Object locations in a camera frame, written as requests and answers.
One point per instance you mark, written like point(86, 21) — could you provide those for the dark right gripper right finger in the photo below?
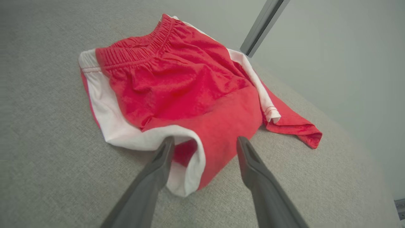
point(269, 199)

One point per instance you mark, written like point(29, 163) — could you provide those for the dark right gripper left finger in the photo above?
point(142, 193)

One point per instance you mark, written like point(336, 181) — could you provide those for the red shorts white trim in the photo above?
point(190, 88)

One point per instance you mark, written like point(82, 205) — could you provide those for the grey partition bottom rail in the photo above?
point(400, 209)

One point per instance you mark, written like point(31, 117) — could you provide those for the grey partition frame post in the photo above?
point(258, 25)
point(269, 27)

